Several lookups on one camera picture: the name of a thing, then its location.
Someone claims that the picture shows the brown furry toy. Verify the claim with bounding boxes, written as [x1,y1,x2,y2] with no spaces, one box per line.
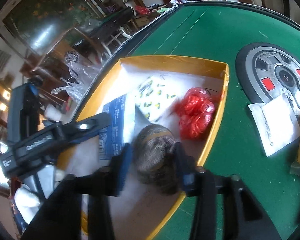
[132,124,184,195]

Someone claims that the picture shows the clear plastic bag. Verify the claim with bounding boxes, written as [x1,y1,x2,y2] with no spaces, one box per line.
[51,61,101,103]

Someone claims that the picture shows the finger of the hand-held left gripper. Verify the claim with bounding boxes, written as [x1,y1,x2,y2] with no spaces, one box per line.
[64,112,113,143]

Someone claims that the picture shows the avocado print tissue pack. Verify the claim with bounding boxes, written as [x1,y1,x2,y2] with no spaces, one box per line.
[135,76,180,120]

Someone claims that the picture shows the red plastic bag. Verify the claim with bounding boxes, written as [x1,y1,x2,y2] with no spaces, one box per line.
[175,87,215,140]

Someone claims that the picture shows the person's left hand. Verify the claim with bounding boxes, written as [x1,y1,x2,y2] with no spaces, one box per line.
[14,184,42,225]

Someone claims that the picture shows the wooden chair with round emblem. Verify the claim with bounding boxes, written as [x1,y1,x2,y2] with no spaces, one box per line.
[20,40,90,85]

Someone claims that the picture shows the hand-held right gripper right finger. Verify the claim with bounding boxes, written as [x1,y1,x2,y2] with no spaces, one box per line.
[174,142,282,240]

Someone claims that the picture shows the blue printed packet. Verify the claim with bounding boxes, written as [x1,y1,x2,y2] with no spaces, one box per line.
[99,94,136,160]

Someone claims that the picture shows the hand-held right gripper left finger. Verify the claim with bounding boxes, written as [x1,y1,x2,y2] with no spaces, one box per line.
[21,142,134,240]

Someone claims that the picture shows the large flower painting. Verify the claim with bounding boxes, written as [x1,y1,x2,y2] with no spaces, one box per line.
[2,0,100,55]

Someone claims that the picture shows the person's left forearm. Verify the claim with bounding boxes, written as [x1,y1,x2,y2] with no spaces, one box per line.
[14,206,30,234]

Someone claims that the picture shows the white paper packet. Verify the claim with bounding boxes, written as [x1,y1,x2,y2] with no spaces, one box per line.
[247,94,300,157]

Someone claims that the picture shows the round grey table control panel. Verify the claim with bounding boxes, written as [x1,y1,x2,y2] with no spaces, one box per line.
[235,42,300,107]

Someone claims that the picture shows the yellow cardboard box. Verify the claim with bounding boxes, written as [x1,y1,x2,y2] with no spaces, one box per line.
[56,55,230,240]

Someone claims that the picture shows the black green side table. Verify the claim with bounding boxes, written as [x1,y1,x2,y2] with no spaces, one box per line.
[90,6,135,44]

